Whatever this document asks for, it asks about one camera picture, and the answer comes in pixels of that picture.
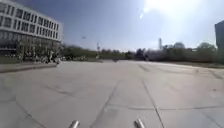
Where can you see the tall pale tower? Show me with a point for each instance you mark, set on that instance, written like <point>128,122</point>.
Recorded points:
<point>160,44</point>

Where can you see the grey concrete slab plaza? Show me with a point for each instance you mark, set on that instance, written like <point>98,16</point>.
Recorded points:
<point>113,90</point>

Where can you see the dark building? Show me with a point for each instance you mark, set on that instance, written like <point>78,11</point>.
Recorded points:
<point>219,36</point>

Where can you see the row of parked bicycles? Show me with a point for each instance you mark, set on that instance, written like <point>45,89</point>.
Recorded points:
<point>38,58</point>

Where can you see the white office building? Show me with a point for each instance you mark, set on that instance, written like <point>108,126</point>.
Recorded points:
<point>26,30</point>

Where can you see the low kerb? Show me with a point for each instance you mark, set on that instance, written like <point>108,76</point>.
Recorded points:
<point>23,67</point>

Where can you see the robot's own part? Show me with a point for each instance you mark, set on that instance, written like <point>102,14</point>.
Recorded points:
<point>74,124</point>
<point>139,123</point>

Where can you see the row of trees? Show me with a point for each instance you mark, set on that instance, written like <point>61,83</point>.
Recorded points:
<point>150,53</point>

